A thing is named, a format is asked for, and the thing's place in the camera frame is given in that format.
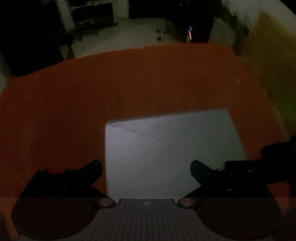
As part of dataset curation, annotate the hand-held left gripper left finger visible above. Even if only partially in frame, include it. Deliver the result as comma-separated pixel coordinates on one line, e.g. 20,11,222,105
20,159,116,208

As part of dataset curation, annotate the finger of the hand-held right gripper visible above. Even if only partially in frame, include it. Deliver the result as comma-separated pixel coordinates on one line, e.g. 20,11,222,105
225,154,292,186

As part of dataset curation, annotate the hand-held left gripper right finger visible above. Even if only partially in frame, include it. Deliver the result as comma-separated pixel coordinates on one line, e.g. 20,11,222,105
177,160,274,208

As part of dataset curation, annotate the orange cloth covered desktop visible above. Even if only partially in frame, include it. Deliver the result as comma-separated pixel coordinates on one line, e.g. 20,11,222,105
0,44,296,234

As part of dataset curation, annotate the white paper sheet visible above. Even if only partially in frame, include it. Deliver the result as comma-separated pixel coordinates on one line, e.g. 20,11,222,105
105,109,247,200

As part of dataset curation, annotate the computer tower with coloured lights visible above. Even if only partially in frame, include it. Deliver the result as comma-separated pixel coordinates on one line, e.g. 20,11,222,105
184,23,213,44

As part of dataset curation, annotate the black office chair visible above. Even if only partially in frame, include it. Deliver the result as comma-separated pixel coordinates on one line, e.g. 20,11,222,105
156,20,176,44

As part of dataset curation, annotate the dark wooden chair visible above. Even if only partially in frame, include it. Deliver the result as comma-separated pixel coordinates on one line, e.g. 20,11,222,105
72,5,116,42

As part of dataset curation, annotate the dark wardrobe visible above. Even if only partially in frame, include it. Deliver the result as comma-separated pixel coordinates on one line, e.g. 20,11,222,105
0,0,75,77

